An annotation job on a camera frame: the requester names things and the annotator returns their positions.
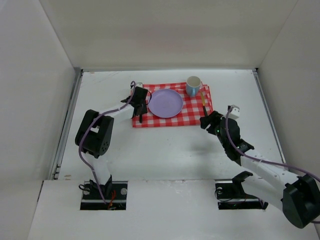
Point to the light blue mug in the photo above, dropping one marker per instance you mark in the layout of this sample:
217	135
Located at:
193	85

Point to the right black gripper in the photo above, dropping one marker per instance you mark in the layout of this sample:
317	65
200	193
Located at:
212	122

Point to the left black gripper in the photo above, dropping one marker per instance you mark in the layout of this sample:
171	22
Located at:
140	106

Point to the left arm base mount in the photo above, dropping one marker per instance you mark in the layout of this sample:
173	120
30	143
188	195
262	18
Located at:
114	196

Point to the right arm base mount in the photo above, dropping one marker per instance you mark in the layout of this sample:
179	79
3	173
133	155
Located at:
230	195

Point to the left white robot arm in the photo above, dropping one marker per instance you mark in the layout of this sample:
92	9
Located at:
93	137

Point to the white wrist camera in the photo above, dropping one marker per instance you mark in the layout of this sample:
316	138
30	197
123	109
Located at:
139	84
233	112

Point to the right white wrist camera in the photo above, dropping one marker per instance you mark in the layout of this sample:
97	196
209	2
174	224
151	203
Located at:
233	112

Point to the red white checkered cloth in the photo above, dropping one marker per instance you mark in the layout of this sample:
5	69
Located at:
190	114

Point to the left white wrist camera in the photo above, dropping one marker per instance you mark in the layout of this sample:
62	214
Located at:
139	84

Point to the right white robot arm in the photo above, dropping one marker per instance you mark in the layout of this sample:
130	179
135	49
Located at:
292	190

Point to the purple plastic plate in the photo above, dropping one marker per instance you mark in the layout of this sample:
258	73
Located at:
165	103

